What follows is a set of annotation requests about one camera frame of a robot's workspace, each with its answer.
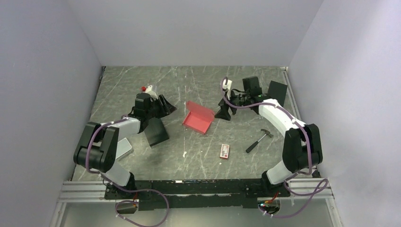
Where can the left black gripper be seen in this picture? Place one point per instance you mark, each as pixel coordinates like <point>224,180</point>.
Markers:
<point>166,109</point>

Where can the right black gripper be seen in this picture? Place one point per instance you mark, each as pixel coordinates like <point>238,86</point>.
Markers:
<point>223,114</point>

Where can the red cardboard paper box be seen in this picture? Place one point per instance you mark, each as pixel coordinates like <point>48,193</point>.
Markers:
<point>199,118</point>

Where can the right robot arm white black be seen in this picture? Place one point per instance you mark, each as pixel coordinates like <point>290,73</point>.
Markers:
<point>302,145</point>

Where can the black box near left arm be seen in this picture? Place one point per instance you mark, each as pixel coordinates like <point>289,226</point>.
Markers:
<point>156,132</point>

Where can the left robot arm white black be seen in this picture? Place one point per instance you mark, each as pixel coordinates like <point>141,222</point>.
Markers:
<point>98,145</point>

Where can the small red white box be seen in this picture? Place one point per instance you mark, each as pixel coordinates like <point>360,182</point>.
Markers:
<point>224,151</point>

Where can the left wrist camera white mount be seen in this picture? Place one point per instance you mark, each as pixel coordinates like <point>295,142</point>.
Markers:
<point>149,92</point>

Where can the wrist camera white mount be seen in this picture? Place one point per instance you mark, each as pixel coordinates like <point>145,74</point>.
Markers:
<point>149,92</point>
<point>226,87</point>

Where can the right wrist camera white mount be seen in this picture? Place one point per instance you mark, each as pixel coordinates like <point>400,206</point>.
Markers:
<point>226,87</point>

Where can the hammer with black handle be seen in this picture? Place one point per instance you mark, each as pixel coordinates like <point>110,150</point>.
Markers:
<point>266,133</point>

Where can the black box near right wall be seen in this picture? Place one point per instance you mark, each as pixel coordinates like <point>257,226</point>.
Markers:
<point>277,91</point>

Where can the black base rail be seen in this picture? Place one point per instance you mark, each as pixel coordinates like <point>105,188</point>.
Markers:
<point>245,193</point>

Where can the aluminium frame rail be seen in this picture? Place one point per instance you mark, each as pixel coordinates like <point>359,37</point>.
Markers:
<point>82,192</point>

